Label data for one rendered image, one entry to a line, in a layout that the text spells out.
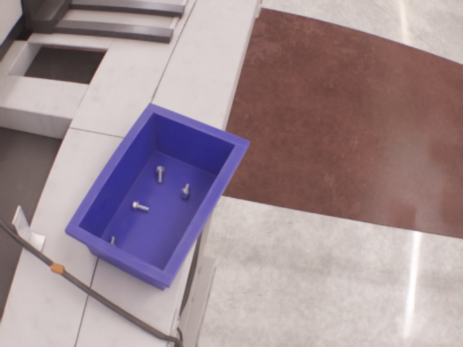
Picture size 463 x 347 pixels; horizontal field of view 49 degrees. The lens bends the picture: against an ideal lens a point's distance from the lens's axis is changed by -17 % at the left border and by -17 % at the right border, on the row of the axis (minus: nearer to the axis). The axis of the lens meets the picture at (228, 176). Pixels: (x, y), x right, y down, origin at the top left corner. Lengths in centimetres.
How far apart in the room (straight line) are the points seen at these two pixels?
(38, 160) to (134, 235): 27
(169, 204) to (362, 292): 103
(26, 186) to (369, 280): 116
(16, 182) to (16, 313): 28
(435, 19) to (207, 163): 222
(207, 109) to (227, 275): 85
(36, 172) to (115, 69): 23
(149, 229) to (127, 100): 24
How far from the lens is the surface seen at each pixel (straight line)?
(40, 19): 109
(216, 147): 80
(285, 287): 170
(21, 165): 97
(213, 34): 106
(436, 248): 192
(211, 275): 123
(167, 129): 82
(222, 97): 94
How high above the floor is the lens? 153
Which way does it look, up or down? 55 degrees down
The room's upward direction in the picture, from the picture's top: 8 degrees clockwise
